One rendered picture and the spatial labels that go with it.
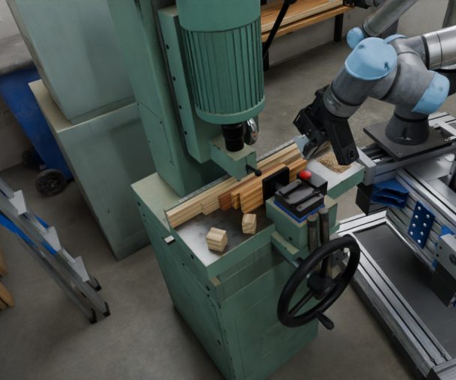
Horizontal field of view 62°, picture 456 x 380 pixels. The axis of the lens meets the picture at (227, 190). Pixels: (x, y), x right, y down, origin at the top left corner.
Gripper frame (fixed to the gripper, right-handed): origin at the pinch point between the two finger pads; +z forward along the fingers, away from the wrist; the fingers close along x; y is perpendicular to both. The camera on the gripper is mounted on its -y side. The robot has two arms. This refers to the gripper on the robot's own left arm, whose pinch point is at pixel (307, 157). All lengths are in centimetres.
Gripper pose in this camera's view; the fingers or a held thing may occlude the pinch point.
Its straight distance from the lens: 99.2
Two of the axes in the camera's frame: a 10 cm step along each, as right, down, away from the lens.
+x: -8.1, 4.5, -3.8
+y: -5.5, -8.0, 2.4
